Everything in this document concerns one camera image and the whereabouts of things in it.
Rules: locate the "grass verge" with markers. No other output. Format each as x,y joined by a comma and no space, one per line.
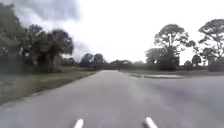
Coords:
30,85

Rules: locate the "tall spreading tree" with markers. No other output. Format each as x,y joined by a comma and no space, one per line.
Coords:
212,43

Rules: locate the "grey asphalt road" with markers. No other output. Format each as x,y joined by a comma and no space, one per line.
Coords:
120,100

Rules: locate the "grass traffic island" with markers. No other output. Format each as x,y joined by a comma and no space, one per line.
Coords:
161,76

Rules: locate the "dense wood of trees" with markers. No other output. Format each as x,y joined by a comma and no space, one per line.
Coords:
10,43

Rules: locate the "clump of palm trees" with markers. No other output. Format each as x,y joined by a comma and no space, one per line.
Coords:
50,48

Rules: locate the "large broad tree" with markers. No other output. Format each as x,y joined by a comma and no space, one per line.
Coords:
170,46

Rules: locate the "row of distant trees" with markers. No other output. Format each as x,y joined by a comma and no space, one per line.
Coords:
110,62

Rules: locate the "robot's own part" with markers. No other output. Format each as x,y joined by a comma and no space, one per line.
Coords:
150,123
78,123

